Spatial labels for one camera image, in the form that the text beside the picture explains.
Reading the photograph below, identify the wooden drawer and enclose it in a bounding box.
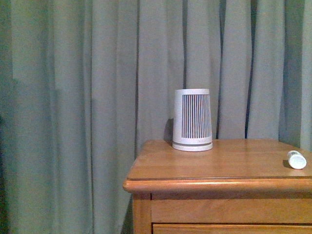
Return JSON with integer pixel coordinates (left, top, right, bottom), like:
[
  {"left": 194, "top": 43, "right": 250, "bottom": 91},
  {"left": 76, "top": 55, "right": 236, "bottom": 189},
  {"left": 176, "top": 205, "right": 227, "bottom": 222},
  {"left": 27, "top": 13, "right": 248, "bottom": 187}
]
[{"left": 152, "top": 224, "right": 312, "bottom": 234}]

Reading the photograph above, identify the white medicine bottle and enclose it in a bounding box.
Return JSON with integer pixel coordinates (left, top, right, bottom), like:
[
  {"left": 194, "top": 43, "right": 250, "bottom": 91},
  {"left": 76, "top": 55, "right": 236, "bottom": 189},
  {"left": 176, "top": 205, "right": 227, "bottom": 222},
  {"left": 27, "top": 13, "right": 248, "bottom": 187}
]
[{"left": 287, "top": 150, "right": 307, "bottom": 170}]

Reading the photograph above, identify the white slatted air purifier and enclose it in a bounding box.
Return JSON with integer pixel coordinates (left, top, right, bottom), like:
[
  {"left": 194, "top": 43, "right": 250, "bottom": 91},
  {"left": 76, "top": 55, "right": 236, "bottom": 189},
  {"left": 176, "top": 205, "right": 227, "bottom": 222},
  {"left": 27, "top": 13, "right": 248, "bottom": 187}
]
[{"left": 172, "top": 89, "right": 213, "bottom": 152}]

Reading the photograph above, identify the grey curtain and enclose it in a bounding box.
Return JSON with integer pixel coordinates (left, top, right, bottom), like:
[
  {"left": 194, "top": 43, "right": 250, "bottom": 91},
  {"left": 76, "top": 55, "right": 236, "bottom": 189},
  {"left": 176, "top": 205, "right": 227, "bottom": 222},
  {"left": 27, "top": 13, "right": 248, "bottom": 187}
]
[{"left": 0, "top": 0, "right": 312, "bottom": 234}]

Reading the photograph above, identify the wooden nightstand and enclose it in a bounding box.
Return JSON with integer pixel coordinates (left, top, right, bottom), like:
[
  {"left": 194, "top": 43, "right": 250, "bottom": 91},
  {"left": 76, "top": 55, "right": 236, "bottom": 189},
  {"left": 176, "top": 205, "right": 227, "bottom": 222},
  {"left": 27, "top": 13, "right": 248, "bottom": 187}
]
[{"left": 123, "top": 139, "right": 312, "bottom": 234}]

